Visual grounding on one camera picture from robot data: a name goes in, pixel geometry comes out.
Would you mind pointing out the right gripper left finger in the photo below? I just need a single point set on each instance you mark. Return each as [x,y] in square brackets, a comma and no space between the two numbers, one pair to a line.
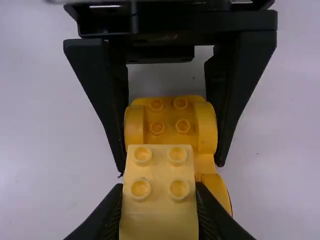
[105,215]

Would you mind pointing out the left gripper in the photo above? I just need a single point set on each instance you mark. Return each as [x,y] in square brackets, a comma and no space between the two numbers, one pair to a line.
[175,25]

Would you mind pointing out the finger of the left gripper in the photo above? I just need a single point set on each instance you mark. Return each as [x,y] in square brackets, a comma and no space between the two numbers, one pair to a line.
[100,82]
[237,87]

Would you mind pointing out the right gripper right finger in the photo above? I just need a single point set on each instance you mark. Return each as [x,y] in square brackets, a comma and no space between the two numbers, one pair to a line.
[215,220]

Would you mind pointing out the yellow toy brick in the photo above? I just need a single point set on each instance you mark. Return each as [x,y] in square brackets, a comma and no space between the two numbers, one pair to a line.
[157,170]

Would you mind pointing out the yellow toy car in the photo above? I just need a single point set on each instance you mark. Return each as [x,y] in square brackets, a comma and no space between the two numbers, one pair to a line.
[170,120]

